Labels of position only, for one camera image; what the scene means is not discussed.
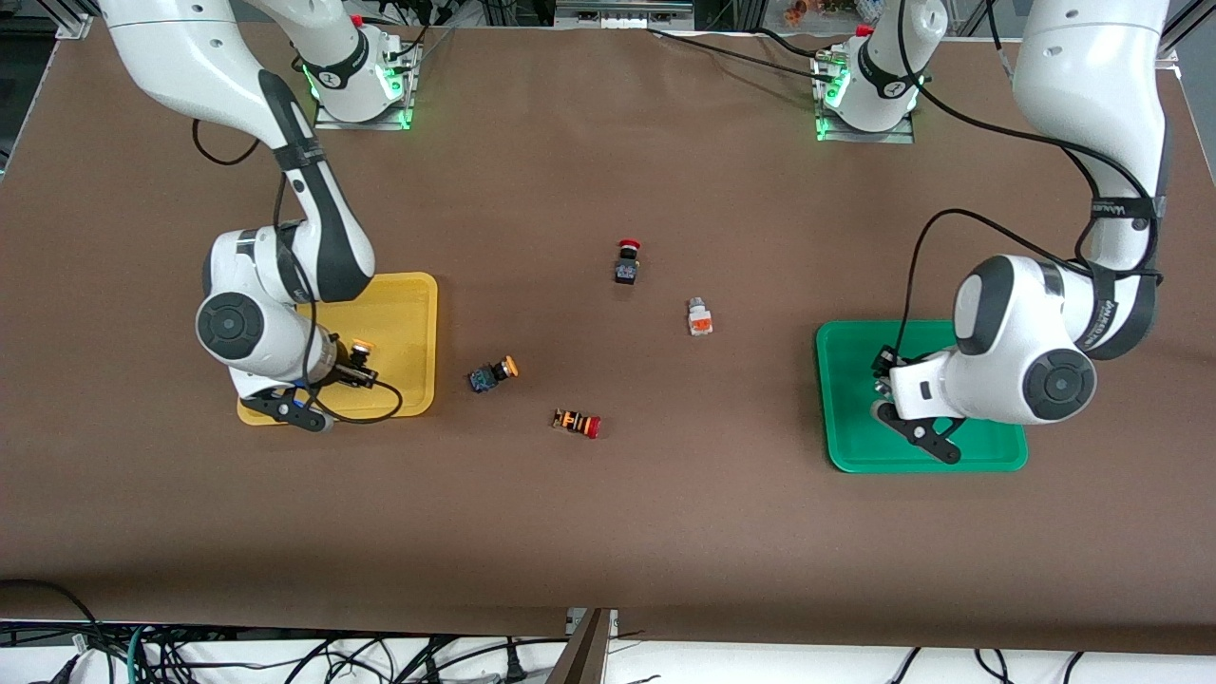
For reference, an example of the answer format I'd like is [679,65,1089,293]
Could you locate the green plastic tray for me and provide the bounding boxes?
[815,320,1030,474]

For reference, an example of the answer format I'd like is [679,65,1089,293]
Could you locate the yellow plastic tray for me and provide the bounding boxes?
[236,272,440,427]

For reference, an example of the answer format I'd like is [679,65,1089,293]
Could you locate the colourful background objects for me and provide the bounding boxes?
[784,0,858,26]

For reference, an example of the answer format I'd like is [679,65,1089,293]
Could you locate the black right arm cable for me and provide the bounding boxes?
[190,119,406,426]

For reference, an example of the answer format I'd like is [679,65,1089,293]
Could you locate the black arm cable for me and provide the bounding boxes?
[190,119,406,426]
[893,0,1166,381]

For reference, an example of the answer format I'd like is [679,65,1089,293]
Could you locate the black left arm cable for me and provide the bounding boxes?
[893,0,1166,381]

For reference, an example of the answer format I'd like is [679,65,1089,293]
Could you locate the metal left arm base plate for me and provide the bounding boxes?
[812,52,916,145]

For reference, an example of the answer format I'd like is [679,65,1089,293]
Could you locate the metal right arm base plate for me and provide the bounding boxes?
[313,38,421,131]

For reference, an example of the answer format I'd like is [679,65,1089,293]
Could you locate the black cable with plug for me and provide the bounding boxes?
[494,636,529,684]

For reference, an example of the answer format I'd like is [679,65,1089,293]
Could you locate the long black table cable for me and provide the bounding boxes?
[646,27,839,82]

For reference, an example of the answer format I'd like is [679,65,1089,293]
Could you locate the thick black floor cable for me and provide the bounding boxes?
[0,578,107,666]

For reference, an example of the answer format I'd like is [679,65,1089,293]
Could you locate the metal table leg post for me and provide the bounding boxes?
[546,608,614,684]

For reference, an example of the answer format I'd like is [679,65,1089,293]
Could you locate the aluminium frame profile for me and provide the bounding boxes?
[554,0,696,29]

